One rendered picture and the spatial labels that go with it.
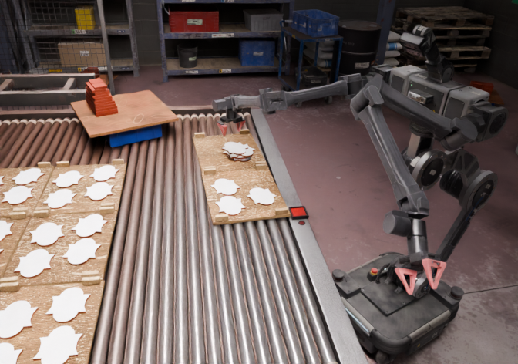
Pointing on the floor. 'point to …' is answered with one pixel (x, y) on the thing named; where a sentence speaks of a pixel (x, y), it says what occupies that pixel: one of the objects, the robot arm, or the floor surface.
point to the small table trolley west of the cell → (289, 83)
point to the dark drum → (355, 48)
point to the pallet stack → (446, 34)
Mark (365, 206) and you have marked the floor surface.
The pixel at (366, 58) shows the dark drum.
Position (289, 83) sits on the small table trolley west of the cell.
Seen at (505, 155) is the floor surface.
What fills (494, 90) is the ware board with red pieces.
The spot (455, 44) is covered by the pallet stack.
